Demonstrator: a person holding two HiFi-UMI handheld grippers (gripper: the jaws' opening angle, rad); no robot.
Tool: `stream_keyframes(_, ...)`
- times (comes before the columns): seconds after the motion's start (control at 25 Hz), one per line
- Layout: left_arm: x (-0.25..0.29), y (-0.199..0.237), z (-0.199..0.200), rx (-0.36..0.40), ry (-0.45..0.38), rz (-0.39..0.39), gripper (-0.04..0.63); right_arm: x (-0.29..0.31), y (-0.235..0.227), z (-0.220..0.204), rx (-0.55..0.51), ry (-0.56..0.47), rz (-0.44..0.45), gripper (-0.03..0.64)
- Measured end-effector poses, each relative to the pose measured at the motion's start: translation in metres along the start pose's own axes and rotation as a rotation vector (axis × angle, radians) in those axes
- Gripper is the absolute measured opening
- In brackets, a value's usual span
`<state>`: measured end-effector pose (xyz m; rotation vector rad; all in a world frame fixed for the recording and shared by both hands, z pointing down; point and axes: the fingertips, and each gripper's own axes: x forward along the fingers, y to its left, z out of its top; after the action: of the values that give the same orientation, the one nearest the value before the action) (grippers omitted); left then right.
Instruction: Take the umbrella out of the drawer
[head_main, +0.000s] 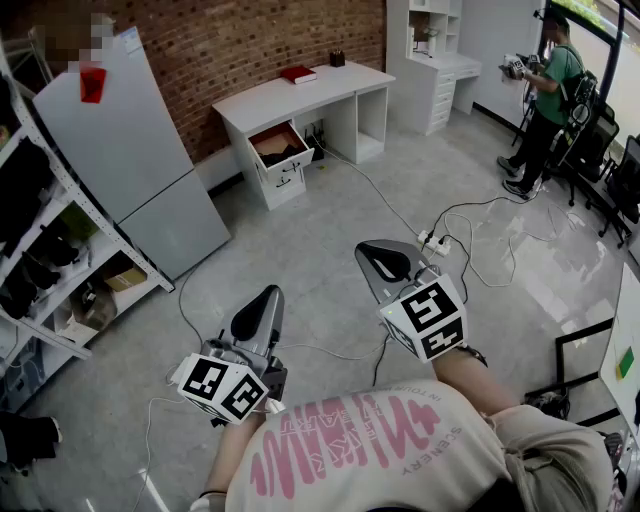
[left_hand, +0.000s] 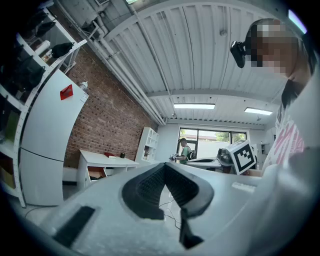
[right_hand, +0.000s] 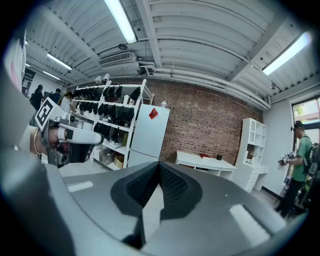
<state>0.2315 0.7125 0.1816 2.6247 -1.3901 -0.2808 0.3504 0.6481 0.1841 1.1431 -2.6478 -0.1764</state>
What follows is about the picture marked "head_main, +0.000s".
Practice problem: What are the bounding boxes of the white desk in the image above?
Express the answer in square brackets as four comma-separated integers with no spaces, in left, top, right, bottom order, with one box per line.
[211,60,397,212]

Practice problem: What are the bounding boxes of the large black bag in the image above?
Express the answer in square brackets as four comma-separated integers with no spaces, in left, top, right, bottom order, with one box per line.
[0,137,56,259]

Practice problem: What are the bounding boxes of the person's cream printed t-shirt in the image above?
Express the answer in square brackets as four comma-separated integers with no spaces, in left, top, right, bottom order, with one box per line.
[189,379,626,512]

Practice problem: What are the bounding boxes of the white side table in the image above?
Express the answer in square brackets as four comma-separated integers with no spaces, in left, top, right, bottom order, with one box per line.
[598,262,640,431]

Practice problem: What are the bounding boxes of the black metal table frame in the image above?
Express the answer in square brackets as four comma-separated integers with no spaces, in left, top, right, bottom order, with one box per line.
[554,317,626,426]

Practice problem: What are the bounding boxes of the white drawer with brown inside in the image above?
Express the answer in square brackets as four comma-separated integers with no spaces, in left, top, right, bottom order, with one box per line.
[246,119,316,185]

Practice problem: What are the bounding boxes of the green block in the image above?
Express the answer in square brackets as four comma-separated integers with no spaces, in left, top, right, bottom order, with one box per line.
[615,348,636,380]

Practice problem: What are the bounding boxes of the black framed window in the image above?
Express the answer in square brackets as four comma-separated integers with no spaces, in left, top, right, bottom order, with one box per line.
[544,0,640,151]

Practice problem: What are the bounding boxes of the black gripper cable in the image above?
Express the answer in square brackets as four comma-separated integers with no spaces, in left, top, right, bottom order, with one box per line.
[372,332,394,387]

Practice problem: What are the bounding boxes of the clear plastic bag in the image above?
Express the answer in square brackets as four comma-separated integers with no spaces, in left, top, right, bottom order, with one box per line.
[69,282,119,331]

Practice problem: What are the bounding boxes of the black office chair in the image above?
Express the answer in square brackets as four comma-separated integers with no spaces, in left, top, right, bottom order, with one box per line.
[597,134,640,249]
[549,102,621,209]

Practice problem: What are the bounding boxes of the red hardcover book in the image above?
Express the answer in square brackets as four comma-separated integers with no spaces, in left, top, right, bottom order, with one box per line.
[279,65,318,85]

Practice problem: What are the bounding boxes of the black floor cable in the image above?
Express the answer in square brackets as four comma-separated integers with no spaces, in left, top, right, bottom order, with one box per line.
[424,192,541,251]

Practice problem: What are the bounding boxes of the brown cardboard box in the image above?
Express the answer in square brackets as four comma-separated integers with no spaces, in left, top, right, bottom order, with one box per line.
[102,257,149,294]

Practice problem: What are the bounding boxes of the person's right forearm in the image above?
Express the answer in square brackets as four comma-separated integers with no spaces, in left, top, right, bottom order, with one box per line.
[430,344,521,416]

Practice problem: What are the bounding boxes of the white bookcase cabinet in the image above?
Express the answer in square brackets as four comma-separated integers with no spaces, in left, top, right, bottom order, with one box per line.
[385,0,484,136]

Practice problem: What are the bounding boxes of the white metal shelf rack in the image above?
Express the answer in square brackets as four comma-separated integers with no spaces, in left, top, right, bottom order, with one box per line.
[0,47,176,361]

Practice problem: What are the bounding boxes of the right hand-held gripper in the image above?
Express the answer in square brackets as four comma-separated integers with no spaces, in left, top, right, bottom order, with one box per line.
[353,238,470,365]

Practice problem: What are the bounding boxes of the white blue fridge label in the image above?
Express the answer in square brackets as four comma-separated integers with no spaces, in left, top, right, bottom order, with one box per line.
[119,27,144,55]

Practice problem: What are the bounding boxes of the black strapped shelf item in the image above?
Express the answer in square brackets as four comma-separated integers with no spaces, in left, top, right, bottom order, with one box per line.
[0,259,39,321]

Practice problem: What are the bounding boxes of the person's wrist bracelet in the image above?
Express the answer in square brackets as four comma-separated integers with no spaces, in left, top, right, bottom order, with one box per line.
[462,344,489,369]

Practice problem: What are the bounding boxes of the black object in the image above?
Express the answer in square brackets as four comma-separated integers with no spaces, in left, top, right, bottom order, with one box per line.
[259,143,304,169]

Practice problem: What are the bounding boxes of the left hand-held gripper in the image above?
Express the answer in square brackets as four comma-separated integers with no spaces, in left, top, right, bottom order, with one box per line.
[172,283,290,427]

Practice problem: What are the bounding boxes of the person's left forearm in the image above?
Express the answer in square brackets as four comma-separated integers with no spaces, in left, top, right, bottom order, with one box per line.
[202,409,274,499]

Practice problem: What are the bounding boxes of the red paper pocket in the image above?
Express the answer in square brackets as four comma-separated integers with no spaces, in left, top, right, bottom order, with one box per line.
[79,67,108,105]

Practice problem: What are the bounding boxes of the green shelf item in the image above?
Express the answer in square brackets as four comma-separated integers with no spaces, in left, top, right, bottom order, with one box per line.
[59,204,99,241]

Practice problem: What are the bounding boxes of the white power strip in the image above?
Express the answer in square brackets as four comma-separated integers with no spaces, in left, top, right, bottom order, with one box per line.
[417,229,452,257]

